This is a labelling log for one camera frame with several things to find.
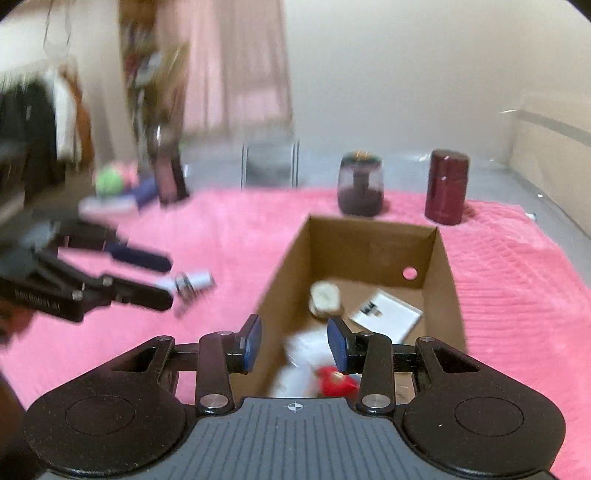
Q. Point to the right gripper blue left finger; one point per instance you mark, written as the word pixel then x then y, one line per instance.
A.
pixel 249 338

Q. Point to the clear box of floss picks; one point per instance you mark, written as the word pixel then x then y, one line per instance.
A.
pixel 306 352

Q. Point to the dark glass jar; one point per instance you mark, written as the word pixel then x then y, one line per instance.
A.
pixel 361 184

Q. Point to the person's left hand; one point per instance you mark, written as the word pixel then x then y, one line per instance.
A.
pixel 14 320

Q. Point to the framed landscape picture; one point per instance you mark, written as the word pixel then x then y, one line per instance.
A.
pixel 270 164

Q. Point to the beige stone-like object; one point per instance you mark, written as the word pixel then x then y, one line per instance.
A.
pixel 325 300

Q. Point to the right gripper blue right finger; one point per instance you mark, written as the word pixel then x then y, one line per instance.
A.
pixel 342 343

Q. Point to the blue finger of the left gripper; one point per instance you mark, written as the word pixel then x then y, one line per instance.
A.
pixel 139 258
pixel 142 295

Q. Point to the small silver striped tube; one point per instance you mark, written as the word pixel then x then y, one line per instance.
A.
pixel 188 286

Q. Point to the white card booklet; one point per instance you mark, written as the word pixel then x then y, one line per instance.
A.
pixel 388 315

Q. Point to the maroon cylindrical canister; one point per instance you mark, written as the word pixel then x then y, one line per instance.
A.
pixel 447 186

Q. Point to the brown cardboard box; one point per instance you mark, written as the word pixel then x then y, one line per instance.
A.
pixel 361 257

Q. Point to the green pink plush toy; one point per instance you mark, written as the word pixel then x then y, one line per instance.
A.
pixel 115 179

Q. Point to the red small cup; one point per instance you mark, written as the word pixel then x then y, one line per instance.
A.
pixel 331 383

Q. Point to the wooden bookshelf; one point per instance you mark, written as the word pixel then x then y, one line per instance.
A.
pixel 154 51

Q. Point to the pink curtain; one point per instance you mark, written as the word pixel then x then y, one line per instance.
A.
pixel 237 73

